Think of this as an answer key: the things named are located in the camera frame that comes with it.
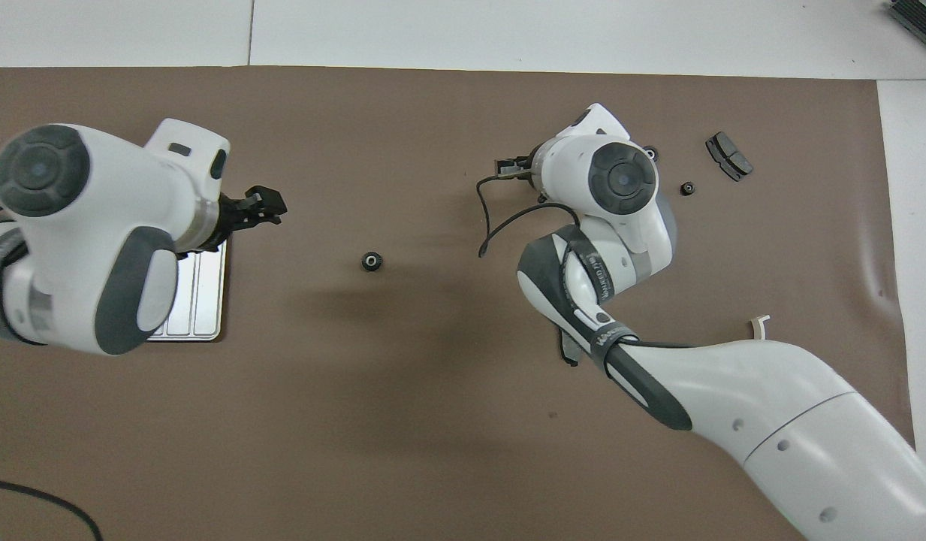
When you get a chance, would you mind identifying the brown paper table mat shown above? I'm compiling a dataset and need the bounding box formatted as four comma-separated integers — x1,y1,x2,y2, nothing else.
0,66,926,541

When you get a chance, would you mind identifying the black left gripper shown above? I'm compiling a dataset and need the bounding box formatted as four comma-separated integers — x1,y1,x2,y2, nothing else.
216,186,287,245

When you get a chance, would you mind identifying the silver metal tray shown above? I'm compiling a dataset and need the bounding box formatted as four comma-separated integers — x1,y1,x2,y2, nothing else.
147,237,228,343

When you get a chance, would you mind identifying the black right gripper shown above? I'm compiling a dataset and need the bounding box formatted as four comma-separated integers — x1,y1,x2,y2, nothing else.
496,150,542,181

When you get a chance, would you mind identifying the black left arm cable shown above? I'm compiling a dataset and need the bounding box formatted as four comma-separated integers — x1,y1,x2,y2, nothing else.
0,477,104,541

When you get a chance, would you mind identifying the short dark brake pad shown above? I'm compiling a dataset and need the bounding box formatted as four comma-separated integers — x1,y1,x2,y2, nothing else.
705,131,754,183

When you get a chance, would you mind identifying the grey ribbed device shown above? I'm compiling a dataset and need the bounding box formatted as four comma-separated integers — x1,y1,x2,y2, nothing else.
887,0,926,50

